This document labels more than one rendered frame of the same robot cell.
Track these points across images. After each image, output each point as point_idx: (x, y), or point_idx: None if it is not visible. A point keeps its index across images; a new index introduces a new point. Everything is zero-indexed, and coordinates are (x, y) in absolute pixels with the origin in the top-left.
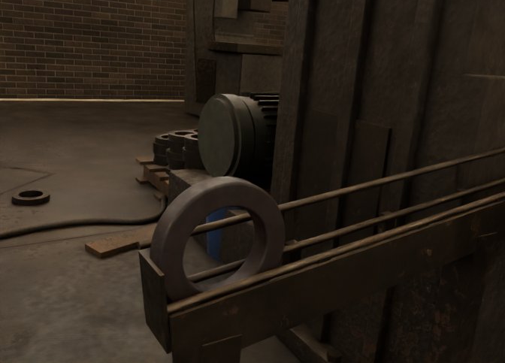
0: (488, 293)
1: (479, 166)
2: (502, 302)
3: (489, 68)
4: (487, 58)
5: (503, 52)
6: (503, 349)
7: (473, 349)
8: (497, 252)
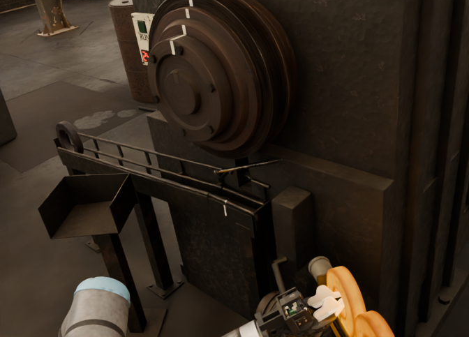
0: (198, 235)
1: (160, 158)
2: (212, 249)
3: None
4: None
5: None
6: (228, 283)
7: (202, 261)
8: (193, 214)
